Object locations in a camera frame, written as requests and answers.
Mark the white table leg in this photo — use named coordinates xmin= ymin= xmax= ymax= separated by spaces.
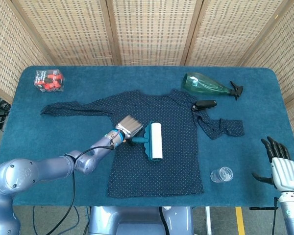
xmin=204 ymin=206 xmax=213 ymax=235

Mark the green spray bottle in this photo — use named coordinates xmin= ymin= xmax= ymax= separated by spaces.
xmin=181 ymin=72 xmax=245 ymax=101

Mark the teal table cover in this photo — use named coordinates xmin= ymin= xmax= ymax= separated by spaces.
xmin=0 ymin=65 xmax=294 ymax=208

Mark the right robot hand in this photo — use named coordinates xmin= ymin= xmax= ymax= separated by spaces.
xmin=251 ymin=136 xmax=294 ymax=192

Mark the teal lint roller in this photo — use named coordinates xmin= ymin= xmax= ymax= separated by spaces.
xmin=131 ymin=120 xmax=164 ymax=162

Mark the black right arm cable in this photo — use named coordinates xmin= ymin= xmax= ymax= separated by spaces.
xmin=273 ymin=197 xmax=279 ymax=235

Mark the woven bamboo folding screen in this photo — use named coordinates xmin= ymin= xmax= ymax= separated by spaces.
xmin=0 ymin=0 xmax=294 ymax=157

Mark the blue-grey robot torso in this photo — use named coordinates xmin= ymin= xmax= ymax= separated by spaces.
xmin=88 ymin=206 xmax=194 ymax=235

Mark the blue floor cable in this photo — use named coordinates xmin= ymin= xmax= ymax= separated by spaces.
xmin=73 ymin=206 xmax=91 ymax=235

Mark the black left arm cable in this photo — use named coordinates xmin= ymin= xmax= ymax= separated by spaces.
xmin=45 ymin=145 xmax=115 ymax=235

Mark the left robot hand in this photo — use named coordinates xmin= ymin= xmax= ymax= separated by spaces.
xmin=115 ymin=115 xmax=145 ymax=147

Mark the black stapler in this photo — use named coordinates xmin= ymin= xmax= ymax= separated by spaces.
xmin=191 ymin=99 xmax=218 ymax=112

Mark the black floor equipment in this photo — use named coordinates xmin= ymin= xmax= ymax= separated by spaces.
xmin=0 ymin=96 xmax=12 ymax=130

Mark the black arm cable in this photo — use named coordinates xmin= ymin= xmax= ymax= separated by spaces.
xmin=45 ymin=145 xmax=115 ymax=235
xmin=273 ymin=197 xmax=279 ymax=235

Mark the navy polka dot shirt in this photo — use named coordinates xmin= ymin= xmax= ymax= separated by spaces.
xmin=40 ymin=89 xmax=245 ymax=199

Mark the clear box with red toy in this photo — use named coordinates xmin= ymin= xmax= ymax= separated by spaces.
xmin=33 ymin=70 xmax=65 ymax=93

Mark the clear plastic cup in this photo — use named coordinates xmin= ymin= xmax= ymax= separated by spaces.
xmin=210 ymin=166 xmax=234 ymax=184

